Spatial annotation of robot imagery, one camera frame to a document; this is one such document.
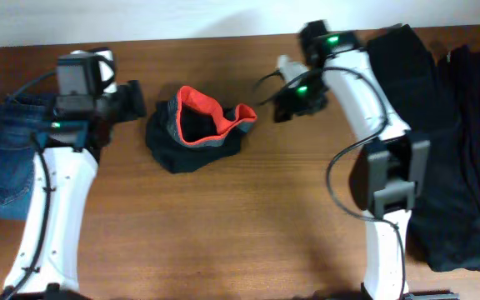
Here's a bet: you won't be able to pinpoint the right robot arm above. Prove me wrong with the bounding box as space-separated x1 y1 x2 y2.
268 20 459 300

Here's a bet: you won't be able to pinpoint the black trousers pile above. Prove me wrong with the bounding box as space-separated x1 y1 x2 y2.
367 25 480 272

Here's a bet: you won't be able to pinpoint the folded blue denim jeans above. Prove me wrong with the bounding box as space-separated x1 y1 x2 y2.
0 93 55 220

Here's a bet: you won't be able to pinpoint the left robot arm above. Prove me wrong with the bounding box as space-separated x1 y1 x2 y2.
0 47 146 299

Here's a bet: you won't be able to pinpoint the black leggings red grey waistband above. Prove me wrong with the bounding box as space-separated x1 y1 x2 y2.
145 86 258 174

